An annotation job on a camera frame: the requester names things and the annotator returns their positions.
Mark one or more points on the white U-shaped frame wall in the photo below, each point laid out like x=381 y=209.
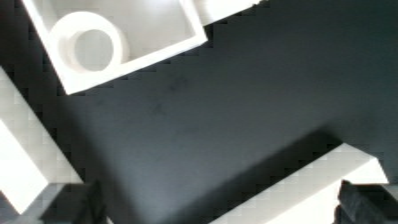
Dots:
x=298 y=202

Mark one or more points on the white chair seat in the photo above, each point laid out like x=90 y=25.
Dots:
x=109 y=36

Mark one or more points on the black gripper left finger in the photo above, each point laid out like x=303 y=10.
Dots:
x=78 y=207

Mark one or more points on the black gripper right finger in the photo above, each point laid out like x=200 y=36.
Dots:
x=369 y=204

